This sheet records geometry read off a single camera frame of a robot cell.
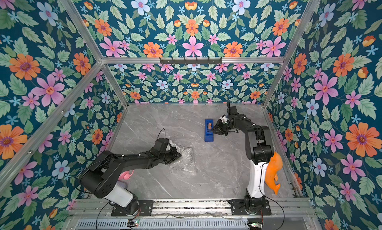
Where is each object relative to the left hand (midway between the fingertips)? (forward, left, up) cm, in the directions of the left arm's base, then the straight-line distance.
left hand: (184, 154), depth 90 cm
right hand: (+15, -21, +4) cm, 26 cm away
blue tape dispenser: (+14, -17, +3) cm, 22 cm away
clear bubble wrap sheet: (-6, -1, 0) cm, 7 cm away
